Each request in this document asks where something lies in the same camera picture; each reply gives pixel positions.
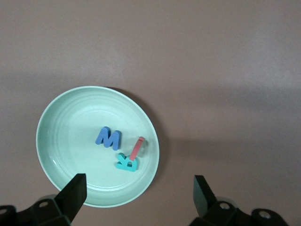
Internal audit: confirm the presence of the light green round plate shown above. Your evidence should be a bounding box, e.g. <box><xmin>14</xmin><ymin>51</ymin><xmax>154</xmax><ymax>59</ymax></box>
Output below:
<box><xmin>35</xmin><ymin>86</ymin><xmax>160</xmax><ymax>208</ymax></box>

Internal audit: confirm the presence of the teal foam letter R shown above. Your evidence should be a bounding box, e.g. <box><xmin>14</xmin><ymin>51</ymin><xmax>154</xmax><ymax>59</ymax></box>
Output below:
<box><xmin>116</xmin><ymin>152</ymin><xmax>139</xmax><ymax>172</ymax></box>

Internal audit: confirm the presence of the blue foam letter M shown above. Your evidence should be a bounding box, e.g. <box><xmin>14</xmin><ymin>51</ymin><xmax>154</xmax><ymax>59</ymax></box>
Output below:
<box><xmin>95</xmin><ymin>126</ymin><xmax>122</xmax><ymax>151</ymax></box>

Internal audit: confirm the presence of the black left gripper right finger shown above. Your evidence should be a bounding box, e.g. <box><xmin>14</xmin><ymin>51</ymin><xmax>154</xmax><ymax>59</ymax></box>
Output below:
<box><xmin>188</xmin><ymin>175</ymin><xmax>253</xmax><ymax>226</ymax></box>

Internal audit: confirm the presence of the pink foam letter Q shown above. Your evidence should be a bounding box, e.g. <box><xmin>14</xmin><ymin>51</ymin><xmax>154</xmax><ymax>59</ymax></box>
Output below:
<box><xmin>129</xmin><ymin>136</ymin><xmax>144</xmax><ymax>161</ymax></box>

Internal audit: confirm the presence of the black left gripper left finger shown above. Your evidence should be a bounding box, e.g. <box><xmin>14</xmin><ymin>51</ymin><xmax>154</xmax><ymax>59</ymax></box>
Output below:
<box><xmin>30</xmin><ymin>173</ymin><xmax>88</xmax><ymax>226</ymax></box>

